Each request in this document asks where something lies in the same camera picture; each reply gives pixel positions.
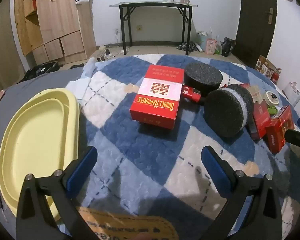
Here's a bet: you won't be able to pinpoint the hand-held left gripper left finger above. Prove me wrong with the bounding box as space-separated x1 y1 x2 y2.
16 145 100 240

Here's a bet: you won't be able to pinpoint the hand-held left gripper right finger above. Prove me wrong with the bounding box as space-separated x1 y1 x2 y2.
201 145 283 240

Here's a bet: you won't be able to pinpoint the red box holographic stripe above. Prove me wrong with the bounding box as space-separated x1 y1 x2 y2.
265 105 295 153

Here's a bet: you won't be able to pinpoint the white round jar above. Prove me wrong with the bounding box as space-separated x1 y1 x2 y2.
264 91 280 107

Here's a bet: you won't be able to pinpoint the glossy red box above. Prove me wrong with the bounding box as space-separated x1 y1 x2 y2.
252 101 269 137

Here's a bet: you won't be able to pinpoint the yellow plastic basin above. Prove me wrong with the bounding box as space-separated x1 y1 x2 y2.
0 88 80 222

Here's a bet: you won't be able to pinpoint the black round sponge white layer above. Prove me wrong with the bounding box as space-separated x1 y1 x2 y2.
184 62 223 97
204 84 254 138

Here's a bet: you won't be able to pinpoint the small dark red box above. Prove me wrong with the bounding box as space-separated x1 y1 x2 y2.
181 85 202 103

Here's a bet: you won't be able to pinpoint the large red white box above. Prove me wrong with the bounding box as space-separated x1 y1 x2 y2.
129 64 185 130

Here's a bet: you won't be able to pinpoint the white paper bag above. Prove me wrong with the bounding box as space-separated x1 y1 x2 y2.
282 81 300 107

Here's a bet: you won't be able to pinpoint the dark flat box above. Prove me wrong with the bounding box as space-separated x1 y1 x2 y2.
247 122 260 140

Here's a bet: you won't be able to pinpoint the blue white plaid blanket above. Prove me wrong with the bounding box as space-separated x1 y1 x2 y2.
65 54 300 240

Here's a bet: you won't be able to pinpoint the red fire extinguisher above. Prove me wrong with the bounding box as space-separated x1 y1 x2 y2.
271 68 282 85

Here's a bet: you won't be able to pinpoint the brown paper packet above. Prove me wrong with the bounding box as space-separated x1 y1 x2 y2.
247 85 263 104

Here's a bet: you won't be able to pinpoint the printed cardboard cartons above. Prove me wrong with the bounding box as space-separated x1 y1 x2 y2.
255 55 277 77

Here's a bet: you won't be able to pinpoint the black suitcase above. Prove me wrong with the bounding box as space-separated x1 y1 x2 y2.
19 60 62 83

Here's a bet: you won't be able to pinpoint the black bag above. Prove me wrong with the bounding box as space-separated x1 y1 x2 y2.
221 37 237 57

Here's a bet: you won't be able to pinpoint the dark door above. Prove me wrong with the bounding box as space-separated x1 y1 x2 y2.
236 0 278 63

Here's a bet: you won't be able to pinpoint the pink white bag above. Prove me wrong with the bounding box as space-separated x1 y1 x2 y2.
205 38 217 55

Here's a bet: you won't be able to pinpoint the dark patterned cloth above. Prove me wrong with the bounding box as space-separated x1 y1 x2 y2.
177 42 198 53

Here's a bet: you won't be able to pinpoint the wooden wardrobe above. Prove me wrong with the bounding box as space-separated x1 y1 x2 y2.
14 0 97 64

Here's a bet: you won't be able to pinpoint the black folding table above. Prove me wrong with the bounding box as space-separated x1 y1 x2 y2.
109 1 198 55

